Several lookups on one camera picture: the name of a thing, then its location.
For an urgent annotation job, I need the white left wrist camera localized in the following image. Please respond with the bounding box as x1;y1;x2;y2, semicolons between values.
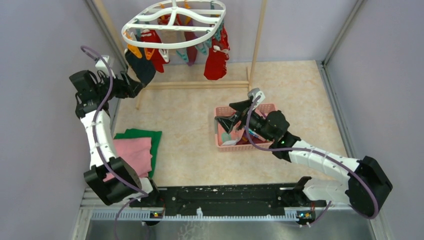
94;55;116;81

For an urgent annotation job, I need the orange clothespin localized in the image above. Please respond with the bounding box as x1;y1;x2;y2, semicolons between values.
125;31;143;59
143;47;155;61

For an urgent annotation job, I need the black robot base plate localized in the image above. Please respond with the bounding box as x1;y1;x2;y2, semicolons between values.
130;183;326;208

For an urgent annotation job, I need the pink cloth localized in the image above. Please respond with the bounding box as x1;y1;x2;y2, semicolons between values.
113;137;153;178

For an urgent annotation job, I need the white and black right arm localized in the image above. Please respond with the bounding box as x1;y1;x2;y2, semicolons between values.
214;98;393;219

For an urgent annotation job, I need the maroon purple long sock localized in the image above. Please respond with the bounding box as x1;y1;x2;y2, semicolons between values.
184;17;198;67

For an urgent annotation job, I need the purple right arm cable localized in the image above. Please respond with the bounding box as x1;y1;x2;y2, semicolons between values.
244;95;381;228

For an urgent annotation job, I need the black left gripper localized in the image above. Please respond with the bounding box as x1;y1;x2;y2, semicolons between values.
94;69;144;101

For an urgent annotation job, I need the white plastic clip hanger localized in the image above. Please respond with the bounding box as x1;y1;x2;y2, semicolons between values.
120;0;227;50

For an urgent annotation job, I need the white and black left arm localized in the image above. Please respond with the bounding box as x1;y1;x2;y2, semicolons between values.
69;70;161;207

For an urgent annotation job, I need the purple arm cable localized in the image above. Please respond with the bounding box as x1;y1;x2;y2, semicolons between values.
80;45;150;240
244;95;381;228

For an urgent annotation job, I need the dark navy sock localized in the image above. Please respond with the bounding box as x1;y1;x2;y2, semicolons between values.
124;49;157;88

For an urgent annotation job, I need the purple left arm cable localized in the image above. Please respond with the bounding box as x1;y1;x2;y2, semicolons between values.
80;45;150;240

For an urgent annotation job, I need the red patterned sock pair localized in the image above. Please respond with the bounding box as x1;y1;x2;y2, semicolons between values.
203;27;230;81

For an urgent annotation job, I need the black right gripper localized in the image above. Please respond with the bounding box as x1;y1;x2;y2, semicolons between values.
215;99;274;143

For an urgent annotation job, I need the green cloth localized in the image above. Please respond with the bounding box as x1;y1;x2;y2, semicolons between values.
114;128;162;178

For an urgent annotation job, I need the wooden drying rack frame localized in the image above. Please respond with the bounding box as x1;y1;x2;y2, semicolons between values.
86;0;267;91

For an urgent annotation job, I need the pink plastic basket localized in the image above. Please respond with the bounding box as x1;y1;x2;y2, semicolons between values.
214;103;277;152

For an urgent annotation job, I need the red santa sock rear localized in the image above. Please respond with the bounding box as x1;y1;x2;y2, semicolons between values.
141;29;170;73

